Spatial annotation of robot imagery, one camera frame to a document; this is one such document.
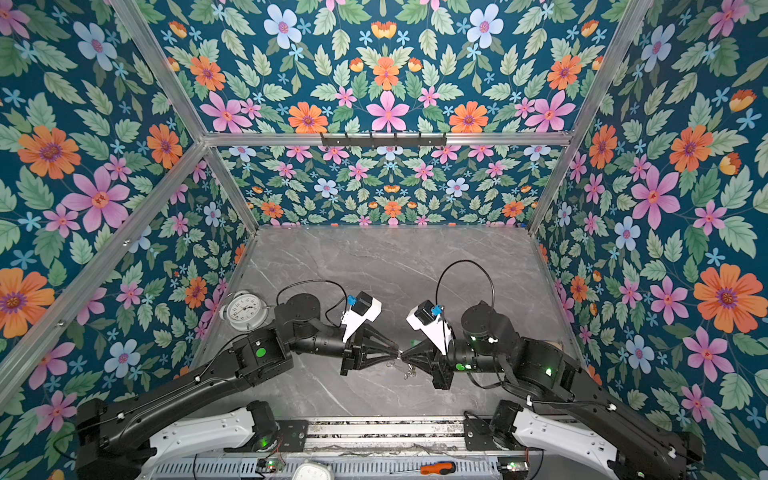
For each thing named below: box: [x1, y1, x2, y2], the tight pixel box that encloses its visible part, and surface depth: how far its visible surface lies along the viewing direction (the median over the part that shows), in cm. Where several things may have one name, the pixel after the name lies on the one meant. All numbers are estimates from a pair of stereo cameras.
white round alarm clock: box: [220, 290, 269, 331], surface depth 95 cm
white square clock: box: [292, 460, 335, 480], surface depth 68 cm
